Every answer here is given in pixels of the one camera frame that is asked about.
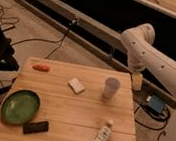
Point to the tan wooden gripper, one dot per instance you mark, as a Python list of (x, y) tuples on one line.
[(136, 81)]

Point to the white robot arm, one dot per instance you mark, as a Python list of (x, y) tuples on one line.
[(141, 54)]

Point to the white sponge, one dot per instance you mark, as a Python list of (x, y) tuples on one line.
[(76, 85)]

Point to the white paper cup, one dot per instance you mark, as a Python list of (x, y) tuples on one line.
[(111, 86)]

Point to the blue box on floor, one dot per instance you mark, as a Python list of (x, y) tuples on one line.
[(155, 104)]

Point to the black rectangular block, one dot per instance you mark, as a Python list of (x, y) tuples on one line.
[(36, 127)]

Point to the green round plate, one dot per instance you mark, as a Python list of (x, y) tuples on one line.
[(20, 107)]

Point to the grey metal rail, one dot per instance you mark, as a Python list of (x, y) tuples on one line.
[(103, 21)]

